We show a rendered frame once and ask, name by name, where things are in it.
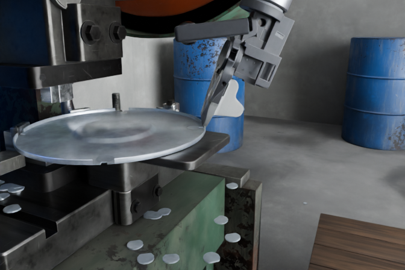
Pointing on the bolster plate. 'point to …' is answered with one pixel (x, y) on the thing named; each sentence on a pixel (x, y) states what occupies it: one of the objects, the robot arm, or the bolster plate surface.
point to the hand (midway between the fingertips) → (202, 118)
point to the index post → (172, 104)
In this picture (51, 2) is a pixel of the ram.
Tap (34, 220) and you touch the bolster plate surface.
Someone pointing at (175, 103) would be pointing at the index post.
